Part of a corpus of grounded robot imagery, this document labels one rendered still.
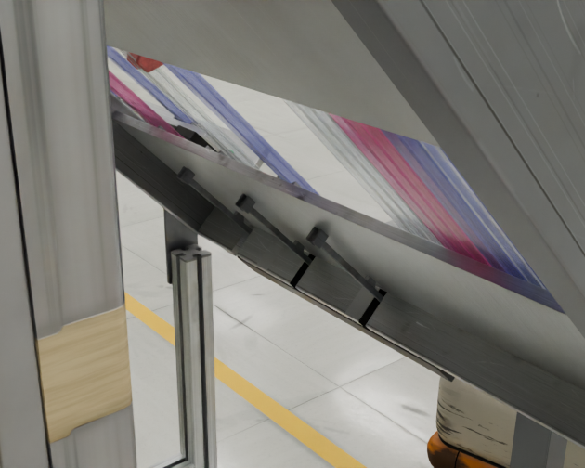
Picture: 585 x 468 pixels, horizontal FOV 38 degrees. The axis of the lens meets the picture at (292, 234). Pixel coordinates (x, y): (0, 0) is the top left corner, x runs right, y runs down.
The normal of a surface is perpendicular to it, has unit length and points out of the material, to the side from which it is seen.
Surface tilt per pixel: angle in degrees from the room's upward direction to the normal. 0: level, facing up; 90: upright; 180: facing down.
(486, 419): 90
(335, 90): 135
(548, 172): 90
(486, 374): 45
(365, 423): 0
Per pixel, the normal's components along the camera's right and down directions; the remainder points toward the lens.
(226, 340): 0.01, -0.92
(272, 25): -0.56, 0.82
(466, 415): -0.60, 0.30
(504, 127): 0.63, 0.30
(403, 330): -0.55, -0.49
